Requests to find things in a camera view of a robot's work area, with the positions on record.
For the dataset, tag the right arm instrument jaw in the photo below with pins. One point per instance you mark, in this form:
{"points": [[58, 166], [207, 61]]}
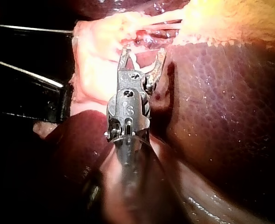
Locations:
{"points": [[158, 67], [124, 60]]}

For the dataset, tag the right arm instrument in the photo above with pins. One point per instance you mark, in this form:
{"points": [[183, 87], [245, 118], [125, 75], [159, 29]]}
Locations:
{"points": [[128, 105]]}

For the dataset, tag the white clip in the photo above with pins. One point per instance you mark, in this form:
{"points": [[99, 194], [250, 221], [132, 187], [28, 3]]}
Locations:
{"points": [[134, 61]]}

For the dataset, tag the dark right arm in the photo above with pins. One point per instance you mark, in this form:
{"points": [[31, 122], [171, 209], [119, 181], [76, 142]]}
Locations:
{"points": [[132, 177]]}

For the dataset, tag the gallbladder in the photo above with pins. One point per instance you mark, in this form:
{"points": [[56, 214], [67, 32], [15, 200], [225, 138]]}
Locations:
{"points": [[244, 18]]}

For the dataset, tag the pale fatty tissue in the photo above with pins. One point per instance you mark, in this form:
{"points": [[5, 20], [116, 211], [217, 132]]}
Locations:
{"points": [[42, 129], [93, 58]]}

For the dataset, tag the thin tube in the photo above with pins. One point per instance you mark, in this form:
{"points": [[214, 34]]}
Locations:
{"points": [[160, 18], [161, 27]]}

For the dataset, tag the dark red liver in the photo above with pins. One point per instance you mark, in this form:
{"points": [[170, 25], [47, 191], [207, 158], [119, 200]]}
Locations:
{"points": [[221, 105]]}

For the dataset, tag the dark metal frame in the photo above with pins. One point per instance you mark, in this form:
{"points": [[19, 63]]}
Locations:
{"points": [[53, 105]]}

